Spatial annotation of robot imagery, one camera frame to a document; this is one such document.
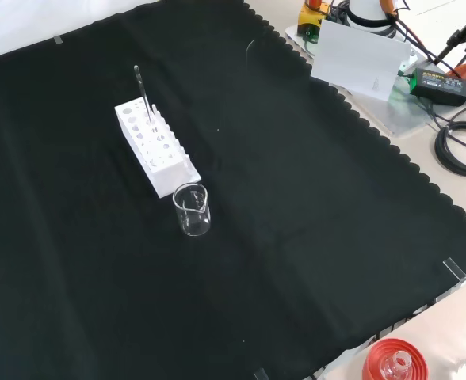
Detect clear glass rod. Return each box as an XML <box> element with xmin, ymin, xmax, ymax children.
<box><xmin>133</xmin><ymin>64</ymin><xmax>154</xmax><ymax>122</ymax></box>

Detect white test tube rack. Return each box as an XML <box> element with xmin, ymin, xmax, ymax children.
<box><xmin>114</xmin><ymin>97</ymin><xmax>201</xmax><ymax>199</ymax></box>

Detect clear glass beaker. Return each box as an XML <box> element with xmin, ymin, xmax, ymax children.
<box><xmin>172</xmin><ymin>182</ymin><xmax>212</xmax><ymax>238</ymax></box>

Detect black bench cloth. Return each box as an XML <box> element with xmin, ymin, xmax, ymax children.
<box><xmin>0</xmin><ymin>0</ymin><xmax>466</xmax><ymax>380</ymax></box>

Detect pale white board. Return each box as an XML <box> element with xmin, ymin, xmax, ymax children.
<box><xmin>310</xmin><ymin>19</ymin><xmax>412</xmax><ymax>102</ymax></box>

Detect yellow stop button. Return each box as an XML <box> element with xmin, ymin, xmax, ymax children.
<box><xmin>298</xmin><ymin>0</ymin><xmax>331</xmax><ymax>37</ymax></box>

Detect red ribbed funnel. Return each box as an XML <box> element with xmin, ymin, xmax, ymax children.
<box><xmin>361</xmin><ymin>337</ymin><xmax>430</xmax><ymax>380</ymax></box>

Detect black power adapter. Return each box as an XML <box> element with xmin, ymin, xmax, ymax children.
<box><xmin>409</xmin><ymin>66</ymin><xmax>466</xmax><ymax>107</ymax></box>

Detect small clear glass flask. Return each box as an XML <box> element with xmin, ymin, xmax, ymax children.
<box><xmin>381</xmin><ymin>351</ymin><xmax>412</xmax><ymax>380</ymax></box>

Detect black tripod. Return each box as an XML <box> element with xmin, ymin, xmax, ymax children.
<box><xmin>434</xmin><ymin>3</ymin><xmax>466</xmax><ymax>67</ymax></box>

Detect metal base plate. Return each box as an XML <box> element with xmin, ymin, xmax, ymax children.
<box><xmin>284</xmin><ymin>23</ymin><xmax>446</xmax><ymax>138</ymax></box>

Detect coiled black cable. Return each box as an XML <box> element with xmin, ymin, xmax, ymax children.
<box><xmin>434</xmin><ymin>121</ymin><xmax>466</xmax><ymax>177</ymax></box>

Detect thin black adapter cable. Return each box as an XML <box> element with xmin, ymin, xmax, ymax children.
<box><xmin>426</xmin><ymin>94</ymin><xmax>466</xmax><ymax>131</ymax></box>

